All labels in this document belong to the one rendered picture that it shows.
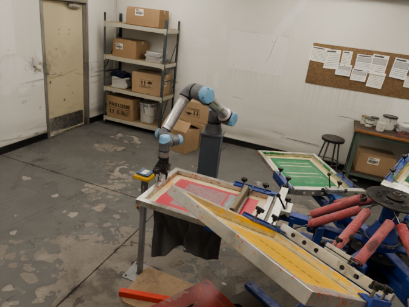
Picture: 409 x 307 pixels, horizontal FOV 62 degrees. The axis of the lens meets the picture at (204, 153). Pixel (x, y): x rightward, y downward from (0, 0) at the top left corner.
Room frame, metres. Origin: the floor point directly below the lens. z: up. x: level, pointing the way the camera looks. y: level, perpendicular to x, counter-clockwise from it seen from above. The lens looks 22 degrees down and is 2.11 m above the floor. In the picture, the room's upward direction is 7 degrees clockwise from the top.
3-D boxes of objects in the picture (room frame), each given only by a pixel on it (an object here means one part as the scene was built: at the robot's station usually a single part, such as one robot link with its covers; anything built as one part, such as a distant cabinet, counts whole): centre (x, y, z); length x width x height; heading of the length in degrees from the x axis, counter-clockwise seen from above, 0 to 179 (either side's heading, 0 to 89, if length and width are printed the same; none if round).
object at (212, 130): (2.79, -0.05, 1.25); 0.15 x 0.15 x 0.10
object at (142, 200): (2.03, -0.07, 0.97); 0.79 x 0.58 x 0.04; 71
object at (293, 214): (1.85, -0.60, 1.02); 0.17 x 0.06 x 0.05; 71
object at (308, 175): (2.58, -0.89, 1.05); 1.08 x 0.61 x 0.23; 11
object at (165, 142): (2.17, 0.28, 1.28); 0.09 x 0.08 x 0.11; 141
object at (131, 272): (2.32, 0.43, 0.48); 0.22 x 0.22 x 0.96; 71
